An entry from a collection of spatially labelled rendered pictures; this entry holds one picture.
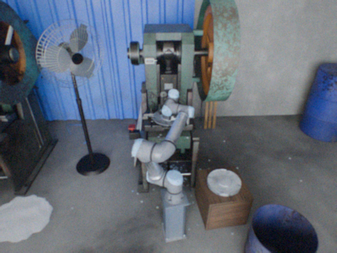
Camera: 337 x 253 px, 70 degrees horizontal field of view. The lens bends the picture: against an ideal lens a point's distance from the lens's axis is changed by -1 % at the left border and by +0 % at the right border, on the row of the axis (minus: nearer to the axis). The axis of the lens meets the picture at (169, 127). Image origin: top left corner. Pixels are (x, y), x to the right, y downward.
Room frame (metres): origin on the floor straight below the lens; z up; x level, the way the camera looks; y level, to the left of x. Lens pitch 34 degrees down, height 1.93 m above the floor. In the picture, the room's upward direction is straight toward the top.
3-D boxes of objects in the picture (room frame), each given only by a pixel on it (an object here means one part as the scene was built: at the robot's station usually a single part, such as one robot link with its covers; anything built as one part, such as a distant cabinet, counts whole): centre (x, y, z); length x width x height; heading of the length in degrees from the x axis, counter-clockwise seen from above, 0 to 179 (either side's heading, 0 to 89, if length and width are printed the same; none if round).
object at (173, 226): (1.26, -0.04, 0.23); 0.19 x 0.19 x 0.45; 13
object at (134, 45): (2.02, 0.26, 1.31); 0.22 x 0.12 x 0.22; 3
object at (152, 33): (2.16, 0.02, 0.83); 0.79 x 0.43 x 1.34; 3
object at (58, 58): (2.45, 0.94, 0.80); 1.24 x 0.65 x 1.59; 3
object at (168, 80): (1.97, 0.01, 1.04); 0.17 x 0.15 x 0.30; 3
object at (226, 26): (2.14, -0.32, 1.33); 1.03 x 0.28 x 0.82; 3
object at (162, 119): (1.89, 0.01, 0.78); 0.29 x 0.29 x 0.01
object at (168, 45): (2.01, 0.01, 1.27); 0.21 x 0.12 x 0.34; 3
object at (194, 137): (2.17, -0.25, 0.45); 0.92 x 0.12 x 0.90; 3
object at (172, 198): (1.26, -0.04, 0.50); 0.15 x 0.15 x 0.10
